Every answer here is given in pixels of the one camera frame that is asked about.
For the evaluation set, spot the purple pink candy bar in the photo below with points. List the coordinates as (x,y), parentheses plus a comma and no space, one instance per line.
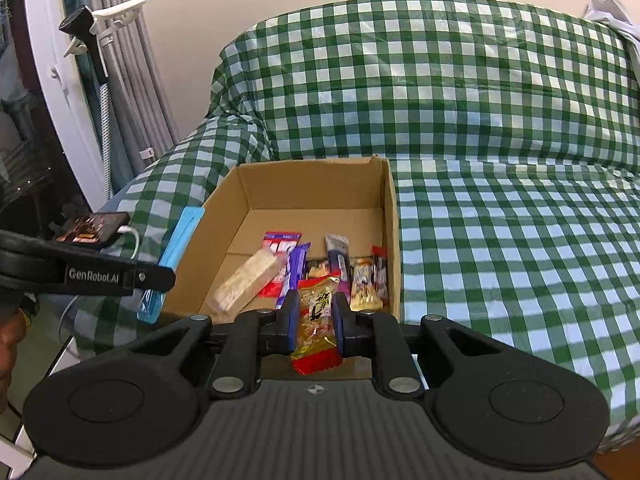
(337,249)

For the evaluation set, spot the white crumpled sheet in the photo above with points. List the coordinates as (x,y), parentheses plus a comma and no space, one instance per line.
(613,14)

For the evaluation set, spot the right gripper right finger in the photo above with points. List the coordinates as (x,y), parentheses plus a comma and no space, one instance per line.
(377,336)

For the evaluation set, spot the black smartphone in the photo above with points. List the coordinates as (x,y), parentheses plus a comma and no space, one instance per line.
(95,230)

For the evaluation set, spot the red Nescafe coffee stick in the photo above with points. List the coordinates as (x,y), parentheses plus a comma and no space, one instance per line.
(380,273)

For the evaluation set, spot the large red snack packet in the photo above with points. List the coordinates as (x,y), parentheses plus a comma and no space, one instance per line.
(281,244)

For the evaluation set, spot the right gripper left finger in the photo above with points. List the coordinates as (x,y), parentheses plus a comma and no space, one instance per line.
(241,346)

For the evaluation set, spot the light blue stick packet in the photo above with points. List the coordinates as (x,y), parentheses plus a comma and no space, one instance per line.
(152,301)

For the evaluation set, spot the small orange candy packet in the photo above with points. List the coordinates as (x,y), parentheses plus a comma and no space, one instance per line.
(315,330)

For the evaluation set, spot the white hanger hook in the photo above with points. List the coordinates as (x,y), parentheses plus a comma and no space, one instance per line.
(110,20)

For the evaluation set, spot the black garment steamer head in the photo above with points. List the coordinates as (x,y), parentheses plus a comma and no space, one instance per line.
(81,26)

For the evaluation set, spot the green checkered sofa cover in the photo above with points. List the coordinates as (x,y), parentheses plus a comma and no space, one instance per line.
(512,133)

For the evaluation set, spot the yellow wafer bar wrapper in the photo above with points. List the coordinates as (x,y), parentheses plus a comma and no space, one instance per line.
(363,295)

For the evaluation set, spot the purple chocolate bar wrapper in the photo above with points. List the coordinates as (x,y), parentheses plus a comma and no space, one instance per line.
(294,271)

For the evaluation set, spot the small red snack packet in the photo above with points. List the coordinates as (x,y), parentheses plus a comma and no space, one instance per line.
(313,363)

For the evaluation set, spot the person's hand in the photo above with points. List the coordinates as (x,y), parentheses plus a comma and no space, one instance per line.
(12,332)

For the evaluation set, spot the brown cardboard box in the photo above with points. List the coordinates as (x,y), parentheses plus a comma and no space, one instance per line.
(353,197)

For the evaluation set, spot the dark brown snack packet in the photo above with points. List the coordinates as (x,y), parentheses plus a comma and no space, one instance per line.
(317,268)

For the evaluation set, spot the clear pack beige crackers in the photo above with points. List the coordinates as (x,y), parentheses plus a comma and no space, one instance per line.
(231,296)

